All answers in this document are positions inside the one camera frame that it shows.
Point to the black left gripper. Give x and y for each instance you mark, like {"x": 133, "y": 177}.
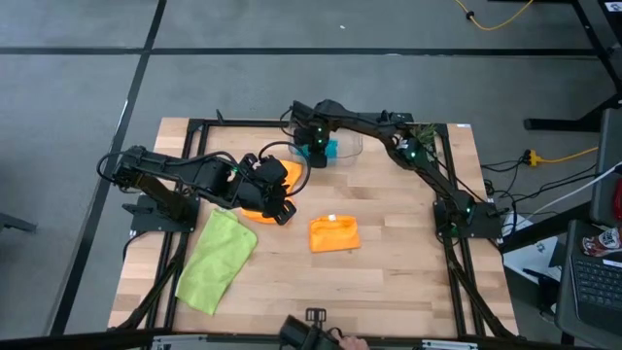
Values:
{"x": 265, "y": 189}

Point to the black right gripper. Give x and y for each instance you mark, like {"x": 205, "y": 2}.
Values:
{"x": 317, "y": 136}

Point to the teal microfiber towel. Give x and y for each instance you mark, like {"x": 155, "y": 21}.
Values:
{"x": 333, "y": 148}

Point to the orange microfiber towel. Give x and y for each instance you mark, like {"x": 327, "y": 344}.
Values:
{"x": 294, "y": 172}
{"x": 335, "y": 235}

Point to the lime green microfiber towel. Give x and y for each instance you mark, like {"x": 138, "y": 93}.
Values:
{"x": 214, "y": 267}

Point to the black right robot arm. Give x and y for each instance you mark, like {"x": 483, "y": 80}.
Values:
{"x": 369, "y": 121}

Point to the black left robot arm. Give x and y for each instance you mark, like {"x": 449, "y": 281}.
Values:
{"x": 189, "y": 170}

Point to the clear plastic bin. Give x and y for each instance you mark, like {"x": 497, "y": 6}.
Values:
{"x": 350, "y": 146}

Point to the small potted succulent plant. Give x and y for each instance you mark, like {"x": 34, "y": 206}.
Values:
{"x": 428, "y": 131}

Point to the person's hand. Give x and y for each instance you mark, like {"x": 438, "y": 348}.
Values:
{"x": 352, "y": 344}

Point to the white box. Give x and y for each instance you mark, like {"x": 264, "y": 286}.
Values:
{"x": 534, "y": 257}

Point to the black chair base leg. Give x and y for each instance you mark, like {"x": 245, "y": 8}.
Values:
{"x": 17, "y": 223}

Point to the dark grey panel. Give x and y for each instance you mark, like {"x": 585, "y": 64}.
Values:
{"x": 607, "y": 155}

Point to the dark grey side desk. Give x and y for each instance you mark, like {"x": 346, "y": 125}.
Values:
{"x": 566, "y": 291}

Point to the brown snack packet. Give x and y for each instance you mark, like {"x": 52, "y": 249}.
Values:
{"x": 602, "y": 241}

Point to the red object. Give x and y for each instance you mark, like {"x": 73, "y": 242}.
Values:
{"x": 618, "y": 199}

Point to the black keyboard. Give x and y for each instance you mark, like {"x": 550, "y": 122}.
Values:
{"x": 600, "y": 284}

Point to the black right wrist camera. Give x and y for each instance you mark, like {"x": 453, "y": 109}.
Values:
{"x": 319, "y": 159}

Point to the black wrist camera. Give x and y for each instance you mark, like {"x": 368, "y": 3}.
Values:
{"x": 319, "y": 159}
{"x": 286, "y": 214}

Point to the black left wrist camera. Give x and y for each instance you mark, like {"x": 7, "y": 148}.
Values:
{"x": 286, "y": 214}

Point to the black metal table frame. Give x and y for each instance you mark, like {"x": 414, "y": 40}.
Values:
{"x": 233, "y": 122}

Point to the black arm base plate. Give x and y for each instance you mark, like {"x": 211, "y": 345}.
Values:
{"x": 146, "y": 226}
{"x": 486, "y": 226}

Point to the black front rail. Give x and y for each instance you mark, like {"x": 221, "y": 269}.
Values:
{"x": 97, "y": 340}

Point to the black desk leg frame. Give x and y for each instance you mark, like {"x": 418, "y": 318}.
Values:
{"x": 573, "y": 124}

